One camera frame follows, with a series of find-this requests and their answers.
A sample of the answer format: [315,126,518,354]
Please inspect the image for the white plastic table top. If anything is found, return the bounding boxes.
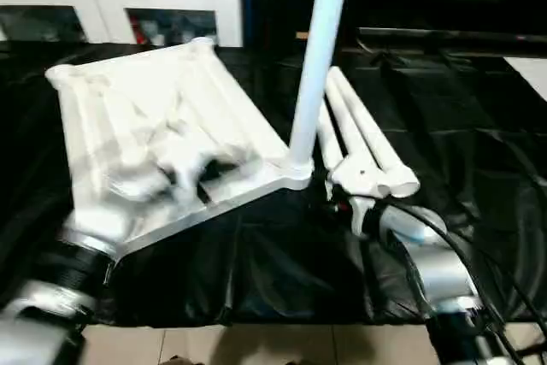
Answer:
[44,38,315,255]

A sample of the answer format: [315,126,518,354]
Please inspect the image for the black cloth mat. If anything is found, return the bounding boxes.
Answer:
[0,38,547,327]

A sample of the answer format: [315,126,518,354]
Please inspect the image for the dark metal rail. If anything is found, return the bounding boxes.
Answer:
[357,26,547,46]

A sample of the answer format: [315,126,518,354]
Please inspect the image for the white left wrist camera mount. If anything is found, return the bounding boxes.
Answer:
[156,132,209,206]

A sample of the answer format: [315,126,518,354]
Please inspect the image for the white plastic table leg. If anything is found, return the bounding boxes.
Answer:
[288,0,355,176]
[331,67,422,198]
[325,76,392,197]
[315,102,345,172]

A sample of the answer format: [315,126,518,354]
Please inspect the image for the white flat board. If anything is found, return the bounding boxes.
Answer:
[503,56,547,104]

